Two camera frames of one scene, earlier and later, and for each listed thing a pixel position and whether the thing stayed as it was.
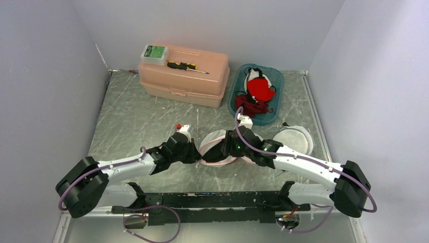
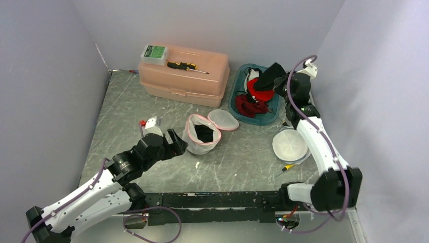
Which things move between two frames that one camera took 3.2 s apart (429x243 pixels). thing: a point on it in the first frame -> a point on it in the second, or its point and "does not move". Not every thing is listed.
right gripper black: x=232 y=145 -> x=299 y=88
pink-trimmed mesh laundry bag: x=211 y=136 -> x=217 y=119
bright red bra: x=258 y=88 does not move
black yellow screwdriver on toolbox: x=188 y=66 does not move
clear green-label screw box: x=154 y=55 does not move
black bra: x=219 y=152 -> x=273 y=77
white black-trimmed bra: x=252 y=73 does not move
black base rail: x=233 y=207 does not move
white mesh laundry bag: x=296 y=137 does not move
